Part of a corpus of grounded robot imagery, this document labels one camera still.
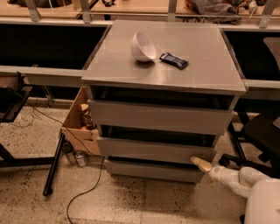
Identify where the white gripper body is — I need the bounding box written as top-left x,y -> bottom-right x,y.
208,165 -> 239,187

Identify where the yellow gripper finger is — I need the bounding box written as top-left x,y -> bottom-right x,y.
191,157 -> 213,172

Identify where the grey drawer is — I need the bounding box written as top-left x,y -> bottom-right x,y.
97,125 -> 216,164
87,100 -> 233,135
105,158 -> 203,183

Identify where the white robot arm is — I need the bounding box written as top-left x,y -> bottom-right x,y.
191,157 -> 280,224

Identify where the grey bottom drawer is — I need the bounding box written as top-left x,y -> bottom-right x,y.
105,158 -> 203,183

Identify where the grey drawer cabinet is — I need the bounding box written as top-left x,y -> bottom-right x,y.
82,20 -> 246,182

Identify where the grey top drawer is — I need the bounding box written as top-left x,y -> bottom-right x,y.
87,100 -> 233,135

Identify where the black office chair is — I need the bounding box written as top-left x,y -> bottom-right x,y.
218,37 -> 280,179

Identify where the dark blue snack packet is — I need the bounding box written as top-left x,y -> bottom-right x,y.
159,52 -> 188,70

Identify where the cardboard box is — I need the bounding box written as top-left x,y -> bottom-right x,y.
61,87 -> 100,155

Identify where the brown bottle in box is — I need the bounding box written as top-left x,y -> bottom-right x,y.
80,103 -> 95,130

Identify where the silver can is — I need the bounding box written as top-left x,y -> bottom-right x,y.
75,151 -> 87,167

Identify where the white bowl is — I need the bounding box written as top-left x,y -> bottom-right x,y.
130,31 -> 157,62

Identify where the dark spray can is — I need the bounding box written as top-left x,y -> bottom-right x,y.
62,141 -> 76,165

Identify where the grey cloth on desk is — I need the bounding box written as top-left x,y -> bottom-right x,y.
191,0 -> 242,25

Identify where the black floor cable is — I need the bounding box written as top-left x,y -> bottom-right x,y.
11,90 -> 106,224

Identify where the black table leg frame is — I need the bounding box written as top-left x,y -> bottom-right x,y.
0,72 -> 65,196

